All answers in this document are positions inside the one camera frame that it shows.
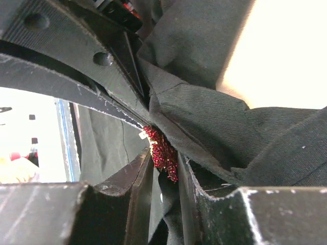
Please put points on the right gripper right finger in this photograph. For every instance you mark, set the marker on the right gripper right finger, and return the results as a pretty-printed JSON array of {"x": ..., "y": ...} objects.
[{"x": 217, "y": 213}]

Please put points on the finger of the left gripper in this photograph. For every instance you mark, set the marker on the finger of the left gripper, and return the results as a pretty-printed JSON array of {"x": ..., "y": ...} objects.
[{"x": 17, "y": 73}]

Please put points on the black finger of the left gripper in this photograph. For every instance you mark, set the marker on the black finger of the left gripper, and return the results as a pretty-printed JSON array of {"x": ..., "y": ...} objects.
[{"x": 74, "y": 39}]

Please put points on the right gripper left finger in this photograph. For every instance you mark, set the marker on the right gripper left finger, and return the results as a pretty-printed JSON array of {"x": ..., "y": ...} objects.
[{"x": 116, "y": 211}]

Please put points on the black button shirt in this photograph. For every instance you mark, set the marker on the black button shirt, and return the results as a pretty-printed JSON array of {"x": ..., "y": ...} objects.
[{"x": 239, "y": 89}]

